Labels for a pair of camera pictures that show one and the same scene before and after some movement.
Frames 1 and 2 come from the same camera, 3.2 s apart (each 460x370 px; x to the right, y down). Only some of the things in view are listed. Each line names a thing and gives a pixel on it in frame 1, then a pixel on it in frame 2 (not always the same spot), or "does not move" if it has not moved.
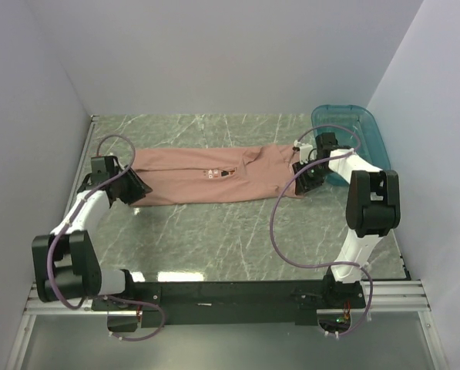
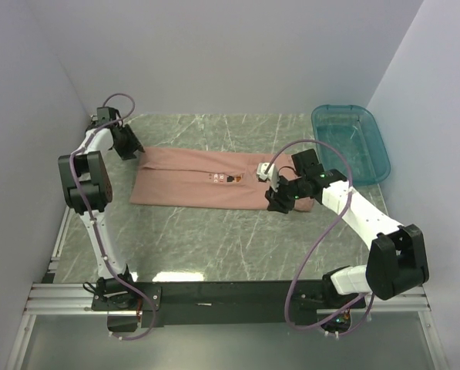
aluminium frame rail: (379, 297) does not move
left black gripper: (139, 187) -> (134, 145)
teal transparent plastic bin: (358, 120) does not move
